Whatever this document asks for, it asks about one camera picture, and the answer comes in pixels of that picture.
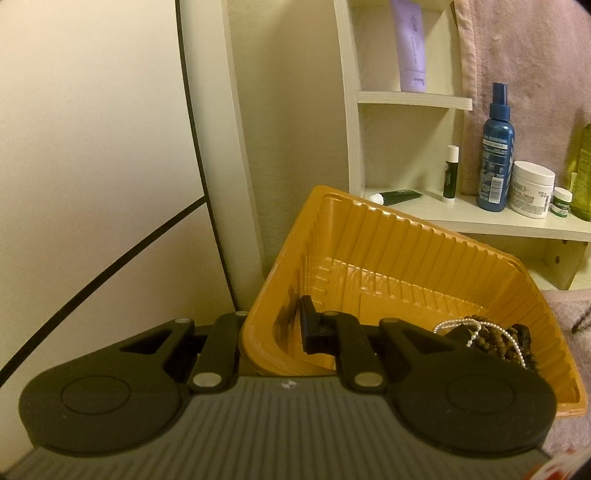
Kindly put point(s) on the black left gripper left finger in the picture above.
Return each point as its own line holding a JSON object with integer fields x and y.
{"x": 217, "y": 363}

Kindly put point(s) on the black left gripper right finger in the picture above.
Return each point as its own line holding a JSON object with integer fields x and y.
{"x": 341, "y": 335}

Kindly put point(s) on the orange plastic tray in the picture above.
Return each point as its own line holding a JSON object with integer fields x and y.
{"x": 351, "y": 255}

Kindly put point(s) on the dark green tube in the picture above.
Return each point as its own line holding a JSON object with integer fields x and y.
{"x": 390, "y": 198}

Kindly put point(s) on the white-capped lip balm stick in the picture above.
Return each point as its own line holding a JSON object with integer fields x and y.
{"x": 451, "y": 174}

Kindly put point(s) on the white corner shelf unit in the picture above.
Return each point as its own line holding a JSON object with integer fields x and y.
{"x": 399, "y": 140}

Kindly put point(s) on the blue spray bottle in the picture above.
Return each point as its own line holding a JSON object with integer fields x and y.
{"x": 497, "y": 152}

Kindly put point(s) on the white cream jar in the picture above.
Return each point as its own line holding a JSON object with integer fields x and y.
{"x": 531, "y": 189}

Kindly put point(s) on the small green-label jar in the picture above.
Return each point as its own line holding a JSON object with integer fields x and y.
{"x": 561, "y": 201}

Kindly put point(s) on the green oil bottle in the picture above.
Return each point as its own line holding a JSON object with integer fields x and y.
{"x": 581, "y": 202}

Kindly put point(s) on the lavender lotion tube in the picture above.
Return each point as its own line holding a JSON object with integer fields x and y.
{"x": 409, "y": 29}

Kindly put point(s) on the pink towel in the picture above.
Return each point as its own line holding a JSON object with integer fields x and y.
{"x": 541, "y": 51}

